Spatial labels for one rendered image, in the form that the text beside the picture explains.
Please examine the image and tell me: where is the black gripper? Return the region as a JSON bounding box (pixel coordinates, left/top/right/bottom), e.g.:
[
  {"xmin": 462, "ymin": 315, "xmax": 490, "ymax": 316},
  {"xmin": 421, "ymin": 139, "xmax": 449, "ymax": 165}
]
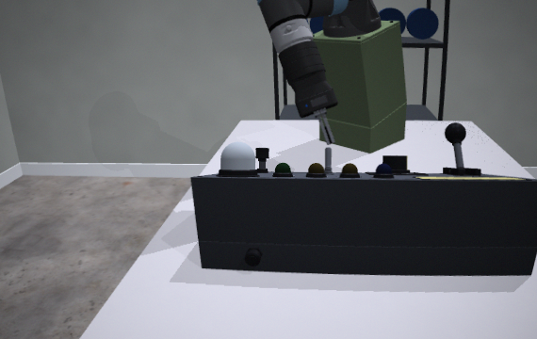
[{"xmin": 270, "ymin": 19, "xmax": 338, "ymax": 145}]

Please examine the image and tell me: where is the black control console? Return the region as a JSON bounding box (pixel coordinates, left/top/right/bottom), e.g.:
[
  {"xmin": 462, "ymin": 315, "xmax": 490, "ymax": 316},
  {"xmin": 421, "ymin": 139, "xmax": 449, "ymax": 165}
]
[{"xmin": 190, "ymin": 122, "xmax": 537, "ymax": 276}]

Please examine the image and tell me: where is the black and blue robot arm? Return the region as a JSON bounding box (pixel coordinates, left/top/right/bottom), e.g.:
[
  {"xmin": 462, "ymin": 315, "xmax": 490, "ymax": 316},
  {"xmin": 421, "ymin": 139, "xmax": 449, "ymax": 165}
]
[{"xmin": 257, "ymin": 0, "xmax": 382, "ymax": 38}]

